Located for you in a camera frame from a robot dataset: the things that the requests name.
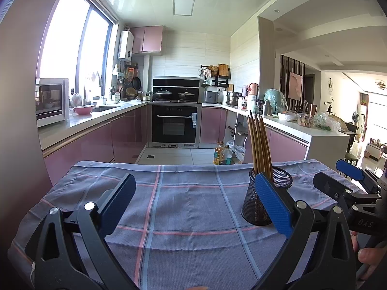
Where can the steel thermos bottle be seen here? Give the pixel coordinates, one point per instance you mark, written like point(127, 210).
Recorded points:
point(266, 108)

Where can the pink lower kitchen cabinets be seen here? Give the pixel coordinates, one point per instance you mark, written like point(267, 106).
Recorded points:
point(287, 148)
point(90, 145)

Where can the bunch of wooden chopsticks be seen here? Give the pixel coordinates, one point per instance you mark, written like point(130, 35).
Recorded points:
point(258, 145)

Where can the kitchen window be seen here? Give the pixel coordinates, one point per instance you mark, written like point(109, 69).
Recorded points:
point(66, 51)

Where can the pink wall cabinet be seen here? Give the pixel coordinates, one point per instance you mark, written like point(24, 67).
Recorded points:
point(148, 39)

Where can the person's right hand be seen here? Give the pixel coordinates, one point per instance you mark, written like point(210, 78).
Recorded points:
point(373, 255)

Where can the clear food container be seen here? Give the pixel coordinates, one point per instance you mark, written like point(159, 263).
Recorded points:
point(305, 120)

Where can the black wok with lid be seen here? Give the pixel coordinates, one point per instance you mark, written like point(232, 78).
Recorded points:
point(186, 95)
point(163, 93)

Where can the ceiling light panel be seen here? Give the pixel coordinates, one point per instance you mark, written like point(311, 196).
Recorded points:
point(183, 5)

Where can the black wall rack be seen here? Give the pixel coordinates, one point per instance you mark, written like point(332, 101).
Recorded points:
point(217, 75)

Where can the silver rice cooker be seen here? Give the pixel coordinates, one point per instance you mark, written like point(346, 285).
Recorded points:
point(210, 97)

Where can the oil bottle with blue label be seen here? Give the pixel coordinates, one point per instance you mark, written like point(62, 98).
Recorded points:
point(226, 158)

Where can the pink bowl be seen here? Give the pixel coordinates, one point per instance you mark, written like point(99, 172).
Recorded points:
point(84, 111)

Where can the white water heater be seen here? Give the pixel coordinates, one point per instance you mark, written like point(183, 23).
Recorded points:
point(125, 45)

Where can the white plastic bag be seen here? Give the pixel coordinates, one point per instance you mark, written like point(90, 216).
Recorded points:
point(238, 152)

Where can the blue plaid tablecloth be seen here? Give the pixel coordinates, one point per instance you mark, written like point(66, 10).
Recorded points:
point(187, 211)

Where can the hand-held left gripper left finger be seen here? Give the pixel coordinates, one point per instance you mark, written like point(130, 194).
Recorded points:
point(116, 205)

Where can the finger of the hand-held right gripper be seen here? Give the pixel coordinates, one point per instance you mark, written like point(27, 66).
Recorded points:
point(349, 167)
point(326, 182)

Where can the pink electric kettle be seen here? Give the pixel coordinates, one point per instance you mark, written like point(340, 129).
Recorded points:
point(254, 90)

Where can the black range hood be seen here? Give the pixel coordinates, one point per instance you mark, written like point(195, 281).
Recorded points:
point(177, 83)

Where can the mint green appliance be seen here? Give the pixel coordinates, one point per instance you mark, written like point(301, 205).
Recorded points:
point(275, 101)

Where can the black built-in oven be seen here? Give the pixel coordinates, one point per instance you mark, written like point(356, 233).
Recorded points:
point(175, 123)

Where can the white jug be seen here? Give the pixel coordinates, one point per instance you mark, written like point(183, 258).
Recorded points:
point(251, 103)

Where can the white microwave oven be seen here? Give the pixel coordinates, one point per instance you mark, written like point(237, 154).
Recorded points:
point(65, 102)

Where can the hanging frying pan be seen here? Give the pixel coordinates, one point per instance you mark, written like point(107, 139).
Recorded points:
point(136, 83)

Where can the gold wall clock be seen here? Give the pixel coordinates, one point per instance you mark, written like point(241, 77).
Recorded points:
point(330, 85)

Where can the pink wall picture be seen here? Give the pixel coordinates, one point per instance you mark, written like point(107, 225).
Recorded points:
point(295, 86)

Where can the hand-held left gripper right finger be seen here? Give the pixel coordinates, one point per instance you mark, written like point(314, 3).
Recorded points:
point(272, 208)

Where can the black mesh utensil holder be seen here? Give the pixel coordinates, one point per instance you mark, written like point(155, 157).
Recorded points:
point(252, 205)

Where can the steel kettle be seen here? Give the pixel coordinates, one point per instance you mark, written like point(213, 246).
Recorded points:
point(147, 96)

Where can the beige hanging cloth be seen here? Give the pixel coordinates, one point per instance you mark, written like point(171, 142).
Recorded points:
point(94, 78)

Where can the yellow cooking oil bottle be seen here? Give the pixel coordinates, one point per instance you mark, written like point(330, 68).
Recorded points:
point(218, 155)

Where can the steel stock pot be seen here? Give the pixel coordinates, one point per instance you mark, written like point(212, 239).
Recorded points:
point(233, 99)

